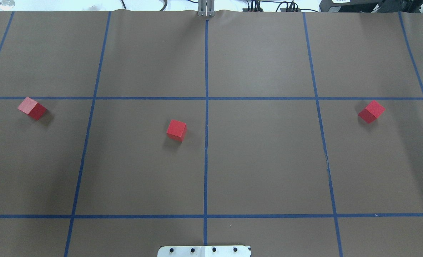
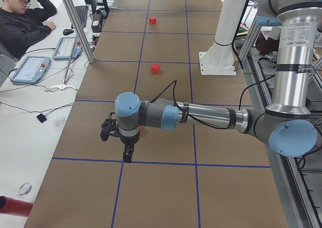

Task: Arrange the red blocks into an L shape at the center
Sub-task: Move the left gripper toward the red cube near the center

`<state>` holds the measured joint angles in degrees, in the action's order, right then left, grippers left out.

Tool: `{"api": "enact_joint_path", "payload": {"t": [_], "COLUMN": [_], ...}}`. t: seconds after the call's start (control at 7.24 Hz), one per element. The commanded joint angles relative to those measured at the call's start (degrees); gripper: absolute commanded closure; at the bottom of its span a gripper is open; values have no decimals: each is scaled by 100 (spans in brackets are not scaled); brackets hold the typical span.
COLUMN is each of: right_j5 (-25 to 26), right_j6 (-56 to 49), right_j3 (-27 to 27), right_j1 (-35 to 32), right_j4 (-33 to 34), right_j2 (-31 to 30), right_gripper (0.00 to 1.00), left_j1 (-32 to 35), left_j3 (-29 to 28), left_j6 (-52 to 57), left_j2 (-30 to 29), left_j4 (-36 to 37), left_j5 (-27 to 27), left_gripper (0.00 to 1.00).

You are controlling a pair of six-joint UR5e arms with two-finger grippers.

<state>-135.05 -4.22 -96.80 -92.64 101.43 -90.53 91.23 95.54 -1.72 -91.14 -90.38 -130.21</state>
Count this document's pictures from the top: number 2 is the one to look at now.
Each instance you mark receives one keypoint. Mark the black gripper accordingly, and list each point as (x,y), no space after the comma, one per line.
(129,141)

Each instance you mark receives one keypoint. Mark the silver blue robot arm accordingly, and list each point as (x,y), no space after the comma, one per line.
(284,125)

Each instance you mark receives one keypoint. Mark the small black square pad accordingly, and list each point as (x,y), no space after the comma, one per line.
(41,117)

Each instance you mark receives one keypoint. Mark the far teach pendant tablet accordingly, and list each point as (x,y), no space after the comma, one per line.
(67,47)

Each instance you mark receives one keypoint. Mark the teach pendant tablet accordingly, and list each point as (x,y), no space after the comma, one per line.
(67,47)
(31,70)

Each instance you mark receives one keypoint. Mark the near teach pendant tablet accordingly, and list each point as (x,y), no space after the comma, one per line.
(31,70)

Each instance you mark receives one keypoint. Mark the red cylinder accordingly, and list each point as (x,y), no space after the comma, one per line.
(15,207)

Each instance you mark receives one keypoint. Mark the black computer mouse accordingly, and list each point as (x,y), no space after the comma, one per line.
(67,32)

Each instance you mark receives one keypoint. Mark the black keyboard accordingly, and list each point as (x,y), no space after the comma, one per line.
(82,12)

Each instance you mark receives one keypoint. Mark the seated person in black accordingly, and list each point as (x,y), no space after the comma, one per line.
(22,24)

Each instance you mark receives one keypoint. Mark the white camera post with base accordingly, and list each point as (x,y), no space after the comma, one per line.
(219,60)

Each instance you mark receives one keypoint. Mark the aluminium frame post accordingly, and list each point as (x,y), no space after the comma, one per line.
(73,16)

